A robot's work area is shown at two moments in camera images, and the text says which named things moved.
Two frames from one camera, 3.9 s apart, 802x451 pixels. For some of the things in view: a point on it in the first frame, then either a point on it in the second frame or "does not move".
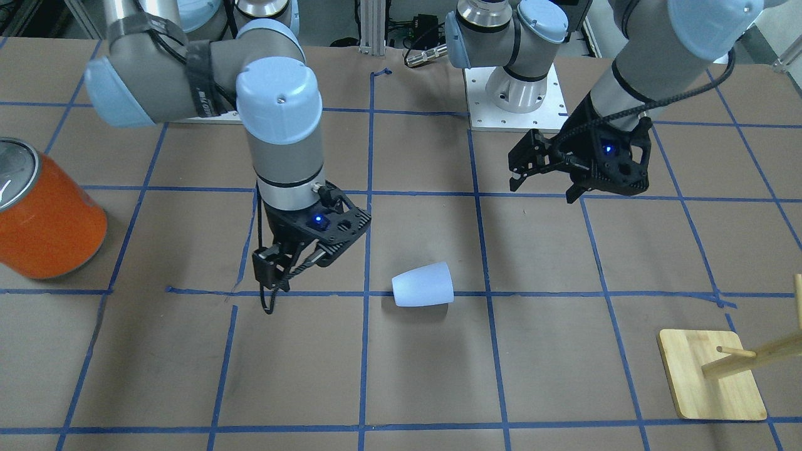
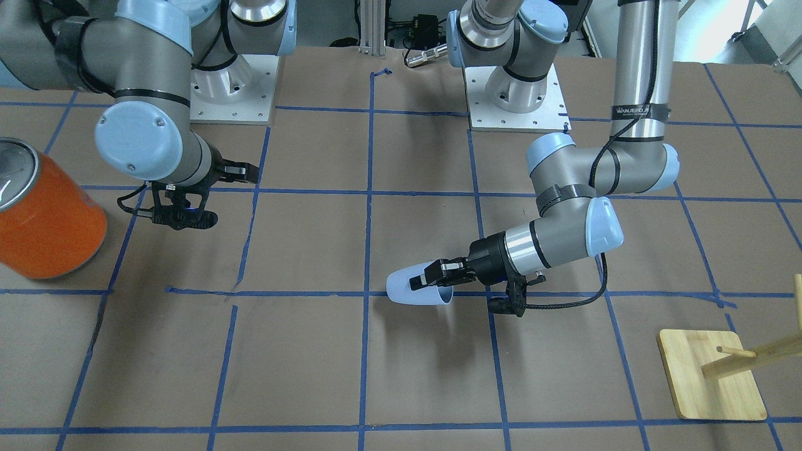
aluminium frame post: x=373 y=16 does not move
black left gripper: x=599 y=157 → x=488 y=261
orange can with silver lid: x=51 y=223 does not move
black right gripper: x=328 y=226 → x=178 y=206
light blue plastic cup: x=427 y=285 does not move
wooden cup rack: x=712 y=376 does not move
